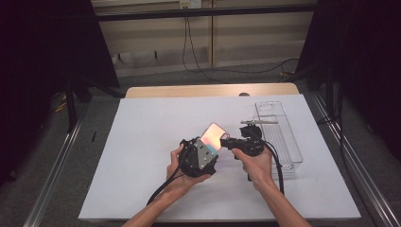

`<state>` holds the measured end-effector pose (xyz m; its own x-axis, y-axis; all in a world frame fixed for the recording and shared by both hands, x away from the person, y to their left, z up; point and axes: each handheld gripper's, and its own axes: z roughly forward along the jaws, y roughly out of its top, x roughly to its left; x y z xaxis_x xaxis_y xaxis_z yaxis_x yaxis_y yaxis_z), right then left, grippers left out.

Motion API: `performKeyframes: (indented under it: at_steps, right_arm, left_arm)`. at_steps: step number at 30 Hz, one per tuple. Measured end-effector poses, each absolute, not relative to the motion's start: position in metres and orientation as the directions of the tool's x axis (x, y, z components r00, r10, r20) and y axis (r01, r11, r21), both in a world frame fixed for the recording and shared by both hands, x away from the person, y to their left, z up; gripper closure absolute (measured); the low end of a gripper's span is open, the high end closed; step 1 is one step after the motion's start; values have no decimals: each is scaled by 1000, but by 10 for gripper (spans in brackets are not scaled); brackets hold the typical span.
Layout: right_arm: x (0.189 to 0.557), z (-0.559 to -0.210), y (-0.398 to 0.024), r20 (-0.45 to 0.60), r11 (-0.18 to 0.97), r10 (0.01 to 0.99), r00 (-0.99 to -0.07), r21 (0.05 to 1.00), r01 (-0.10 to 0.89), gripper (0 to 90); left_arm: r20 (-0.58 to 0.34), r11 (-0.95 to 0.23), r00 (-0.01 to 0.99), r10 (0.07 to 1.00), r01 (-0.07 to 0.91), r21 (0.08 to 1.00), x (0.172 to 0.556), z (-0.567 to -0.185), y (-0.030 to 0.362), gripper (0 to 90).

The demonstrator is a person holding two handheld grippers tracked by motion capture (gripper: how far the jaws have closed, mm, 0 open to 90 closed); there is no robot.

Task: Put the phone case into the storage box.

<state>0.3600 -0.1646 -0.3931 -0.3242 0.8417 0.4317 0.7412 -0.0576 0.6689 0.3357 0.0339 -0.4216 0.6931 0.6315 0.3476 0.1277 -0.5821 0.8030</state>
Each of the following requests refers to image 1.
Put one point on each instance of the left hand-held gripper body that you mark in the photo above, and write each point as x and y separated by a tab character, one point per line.
205	157

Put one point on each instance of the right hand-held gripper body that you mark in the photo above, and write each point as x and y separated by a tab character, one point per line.
252	146

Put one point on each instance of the blue smartphone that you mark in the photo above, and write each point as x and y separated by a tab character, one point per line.
214	137

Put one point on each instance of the person's right hand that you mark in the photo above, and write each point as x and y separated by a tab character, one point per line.
258	170

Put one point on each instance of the person's left hand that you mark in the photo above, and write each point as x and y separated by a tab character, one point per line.
175	176

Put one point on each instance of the clear plastic container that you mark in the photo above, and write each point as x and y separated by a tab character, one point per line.
283	142

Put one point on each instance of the wooden table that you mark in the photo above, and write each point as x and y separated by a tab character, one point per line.
189	90

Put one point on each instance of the white table cover board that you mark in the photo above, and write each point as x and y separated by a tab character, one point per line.
132	157

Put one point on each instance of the small black floor object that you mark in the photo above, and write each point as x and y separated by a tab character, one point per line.
93	136

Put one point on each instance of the black metal stand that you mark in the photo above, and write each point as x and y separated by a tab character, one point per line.
329	91
71	107

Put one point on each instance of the black horizontal bar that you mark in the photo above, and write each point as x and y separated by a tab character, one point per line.
205	12

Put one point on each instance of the black curtain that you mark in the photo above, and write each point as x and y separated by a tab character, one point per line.
41	63
362	63

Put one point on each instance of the metal floor rail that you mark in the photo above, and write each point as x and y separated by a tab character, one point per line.
53	173
362	170

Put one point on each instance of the white wall socket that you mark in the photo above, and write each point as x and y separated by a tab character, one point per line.
190	3

